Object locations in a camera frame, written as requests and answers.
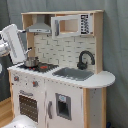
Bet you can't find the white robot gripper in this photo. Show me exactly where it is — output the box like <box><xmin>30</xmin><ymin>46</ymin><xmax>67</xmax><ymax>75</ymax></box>
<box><xmin>0</xmin><ymin>24</ymin><xmax>26</xmax><ymax>64</ymax></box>

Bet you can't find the white microwave door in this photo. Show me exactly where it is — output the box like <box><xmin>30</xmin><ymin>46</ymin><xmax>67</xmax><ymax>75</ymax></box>
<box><xmin>51</xmin><ymin>15</ymin><xmax>80</xmax><ymax>39</ymax></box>

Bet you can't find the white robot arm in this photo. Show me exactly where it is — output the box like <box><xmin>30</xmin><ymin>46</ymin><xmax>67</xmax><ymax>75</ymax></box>
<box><xmin>0</xmin><ymin>24</ymin><xmax>37</xmax><ymax>128</ymax></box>

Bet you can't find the wooden toy kitchen unit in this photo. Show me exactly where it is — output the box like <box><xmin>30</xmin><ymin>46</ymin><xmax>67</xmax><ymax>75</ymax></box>
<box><xmin>9</xmin><ymin>10</ymin><xmax>115</xmax><ymax>128</ymax></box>

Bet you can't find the grey range hood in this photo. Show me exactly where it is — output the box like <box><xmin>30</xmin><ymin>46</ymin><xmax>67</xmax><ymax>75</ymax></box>
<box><xmin>26</xmin><ymin>15</ymin><xmax>51</xmax><ymax>34</ymax></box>

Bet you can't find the small metal pot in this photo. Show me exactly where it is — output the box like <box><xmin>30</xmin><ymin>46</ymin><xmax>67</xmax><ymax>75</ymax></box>
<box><xmin>24</xmin><ymin>57</ymin><xmax>39</xmax><ymax>67</ymax></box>

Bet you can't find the black stovetop with red burner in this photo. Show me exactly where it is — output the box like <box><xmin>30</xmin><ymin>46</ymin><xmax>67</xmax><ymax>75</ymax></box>
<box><xmin>20</xmin><ymin>62</ymin><xmax>57</xmax><ymax>73</ymax></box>

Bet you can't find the red oven knob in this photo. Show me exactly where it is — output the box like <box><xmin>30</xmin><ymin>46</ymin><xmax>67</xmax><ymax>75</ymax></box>
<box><xmin>32</xmin><ymin>81</ymin><xmax>38</xmax><ymax>87</ymax></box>

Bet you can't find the oven door with window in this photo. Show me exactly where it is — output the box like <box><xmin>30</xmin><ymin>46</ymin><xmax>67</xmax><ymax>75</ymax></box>
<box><xmin>19</xmin><ymin>90</ymin><xmax>38</xmax><ymax>122</ymax></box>

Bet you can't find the microwave button panel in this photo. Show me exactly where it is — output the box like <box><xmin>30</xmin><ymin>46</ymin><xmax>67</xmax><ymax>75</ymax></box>
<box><xmin>81</xmin><ymin>15</ymin><xmax>89</xmax><ymax>34</ymax></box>

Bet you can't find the black toy faucet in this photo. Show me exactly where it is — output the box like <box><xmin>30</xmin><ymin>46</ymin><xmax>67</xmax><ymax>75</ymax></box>
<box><xmin>76</xmin><ymin>50</ymin><xmax>96</xmax><ymax>71</ymax></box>

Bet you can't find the grey toy sink basin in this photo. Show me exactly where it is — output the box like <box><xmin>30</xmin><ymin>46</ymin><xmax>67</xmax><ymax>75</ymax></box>
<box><xmin>53</xmin><ymin>67</ymin><xmax>93</xmax><ymax>81</ymax></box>

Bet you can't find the white cabinet door with dispenser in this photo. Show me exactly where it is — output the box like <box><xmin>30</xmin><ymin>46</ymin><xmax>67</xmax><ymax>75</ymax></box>
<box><xmin>46</xmin><ymin>81</ymin><xmax>83</xmax><ymax>128</ymax></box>

